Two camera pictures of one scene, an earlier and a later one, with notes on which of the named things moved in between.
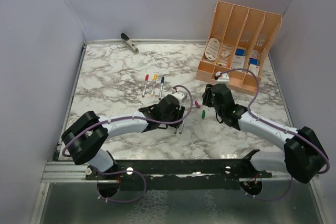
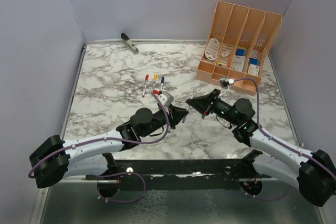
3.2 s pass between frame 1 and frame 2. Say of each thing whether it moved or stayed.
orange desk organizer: stayed
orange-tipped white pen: stayed
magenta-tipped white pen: moved
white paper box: stayed
